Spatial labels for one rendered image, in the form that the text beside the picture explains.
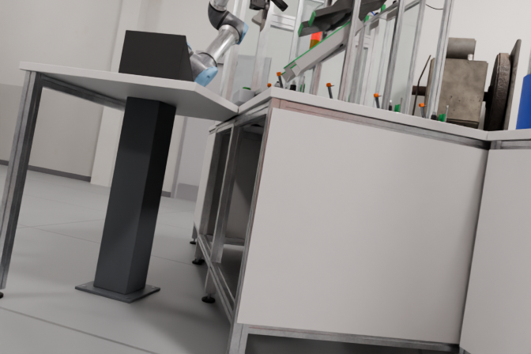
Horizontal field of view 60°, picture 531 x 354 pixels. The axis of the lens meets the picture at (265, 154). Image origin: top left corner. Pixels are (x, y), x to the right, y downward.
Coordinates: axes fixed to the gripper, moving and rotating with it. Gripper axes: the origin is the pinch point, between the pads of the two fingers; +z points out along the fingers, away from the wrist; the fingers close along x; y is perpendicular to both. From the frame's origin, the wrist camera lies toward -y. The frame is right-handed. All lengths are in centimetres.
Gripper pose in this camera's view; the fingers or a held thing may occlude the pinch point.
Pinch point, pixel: (262, 28)
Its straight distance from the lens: 212.4
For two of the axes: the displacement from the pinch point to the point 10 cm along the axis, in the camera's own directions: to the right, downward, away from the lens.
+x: 2.2, 0.0, -9.8
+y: -9.6, -1.7, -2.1
